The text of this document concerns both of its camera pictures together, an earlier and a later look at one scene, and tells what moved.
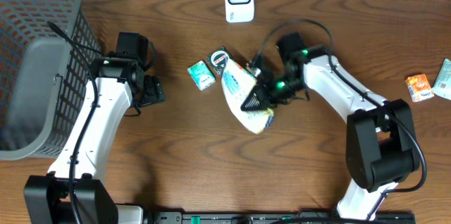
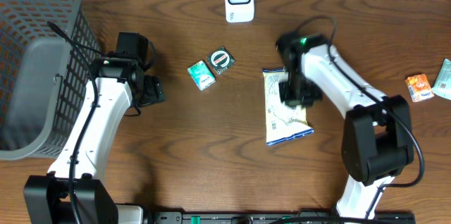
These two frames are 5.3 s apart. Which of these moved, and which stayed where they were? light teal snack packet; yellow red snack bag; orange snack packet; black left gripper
Moved: yellow red snack bag
Stayed: orange snack packet; light teal snack packet; black left gripper
